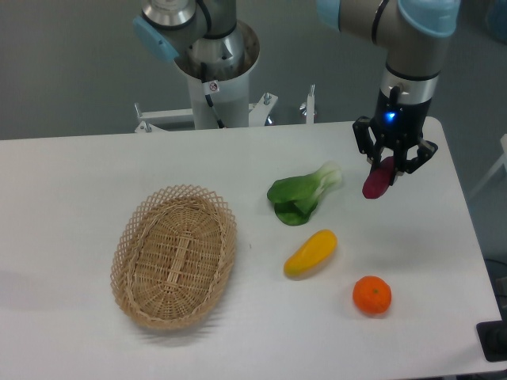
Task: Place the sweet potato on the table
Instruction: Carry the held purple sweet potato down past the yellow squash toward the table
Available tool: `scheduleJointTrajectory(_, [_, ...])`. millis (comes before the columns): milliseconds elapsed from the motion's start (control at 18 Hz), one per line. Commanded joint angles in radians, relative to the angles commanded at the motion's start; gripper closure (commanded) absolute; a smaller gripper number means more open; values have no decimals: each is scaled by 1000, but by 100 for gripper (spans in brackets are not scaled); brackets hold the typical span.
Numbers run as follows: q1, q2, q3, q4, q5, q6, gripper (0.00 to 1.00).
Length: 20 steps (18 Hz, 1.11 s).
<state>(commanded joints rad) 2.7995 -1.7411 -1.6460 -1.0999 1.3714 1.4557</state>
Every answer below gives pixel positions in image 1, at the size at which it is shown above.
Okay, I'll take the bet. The black cable on pedestal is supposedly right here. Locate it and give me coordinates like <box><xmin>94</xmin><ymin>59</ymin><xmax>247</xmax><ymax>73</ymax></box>
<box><xmin>200</xmin><ymin>63</ymin><xmax>227</xmax><ymax>130</ymax></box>

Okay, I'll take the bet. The yellow mango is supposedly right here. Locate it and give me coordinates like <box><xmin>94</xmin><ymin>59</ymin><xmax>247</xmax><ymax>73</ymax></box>
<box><xmin>283</xmin><ymin>230</ymin><xmax>338</xmax><ymax>278</ymax></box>

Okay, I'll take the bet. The green bok choy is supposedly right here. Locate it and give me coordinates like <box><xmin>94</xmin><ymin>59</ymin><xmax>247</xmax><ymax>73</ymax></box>
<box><xmin>266</xmin><ymin>161</ymin><xmax>342</xmax><ymax>226</ymax></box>

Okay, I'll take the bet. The purple sweet potato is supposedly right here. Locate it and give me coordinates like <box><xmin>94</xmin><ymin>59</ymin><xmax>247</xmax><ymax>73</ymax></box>
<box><xmin>362</xmin><ymin>156</ymin><xmax>395</xmax><ymax>200</ymax></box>

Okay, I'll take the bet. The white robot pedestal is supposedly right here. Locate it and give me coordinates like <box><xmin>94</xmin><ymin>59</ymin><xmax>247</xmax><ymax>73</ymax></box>
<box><xmin>175</xmin><ymin>21</ymin><xmax>262</xmax><ymax>130</ymax></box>

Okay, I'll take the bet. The white furniture piece at right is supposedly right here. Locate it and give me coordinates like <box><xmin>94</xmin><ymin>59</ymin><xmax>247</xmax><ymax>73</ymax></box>
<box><xmin>469</xmin><ymin>134</ymin><xmax>507</xmax><ymax>200</ymax></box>

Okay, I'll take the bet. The woven wicker basket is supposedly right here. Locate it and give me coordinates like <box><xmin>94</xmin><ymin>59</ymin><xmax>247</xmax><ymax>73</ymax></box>
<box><xmin>110</xmin><ymin>184</ymin><xmax>237</xmax><ymax>331</ymax></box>

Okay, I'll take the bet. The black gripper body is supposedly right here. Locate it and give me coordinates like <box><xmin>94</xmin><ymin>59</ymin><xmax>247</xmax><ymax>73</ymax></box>
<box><xmin>373</xmin><ymin>91</ymin><xmax>431</xmax><ymax>153</ymax></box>

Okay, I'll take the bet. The black device at table edge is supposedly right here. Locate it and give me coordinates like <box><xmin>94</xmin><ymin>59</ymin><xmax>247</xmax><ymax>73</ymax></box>
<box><xmin>476</xmin><ymin>321</ymin><xmax>506</xmax><ymax>363</ymax></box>

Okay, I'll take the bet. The orange tangerine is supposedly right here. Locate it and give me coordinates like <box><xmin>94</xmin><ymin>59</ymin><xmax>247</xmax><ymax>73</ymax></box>
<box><xmin>353</xmin><ymin>275</ymin><xmax>392</xmax><ymax>314</ymax></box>

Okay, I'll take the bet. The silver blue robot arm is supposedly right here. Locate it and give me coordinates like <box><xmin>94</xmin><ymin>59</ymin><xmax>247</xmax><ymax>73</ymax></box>
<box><xmin>133</xmin><ymin>1</ymin><xmax>460</xmax><ymax>185</ymax></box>

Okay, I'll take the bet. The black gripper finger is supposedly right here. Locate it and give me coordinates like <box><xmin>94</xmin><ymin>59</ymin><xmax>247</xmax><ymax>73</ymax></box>
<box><xmin>391</xmin><ymin>139</ymin><xmax>438</xmax><ymax>184</ymax></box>
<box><xmin>353</xmin><ymin>116</ymin><xmax>381</xmax><ymax>165</ymax></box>

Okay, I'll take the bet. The white metal base frame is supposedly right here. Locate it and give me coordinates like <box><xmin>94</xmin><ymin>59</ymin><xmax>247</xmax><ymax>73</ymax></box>
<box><xmin>133</xmin><ymin>84</ymin><xmax>320</xmax><ymax>134</ymax></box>

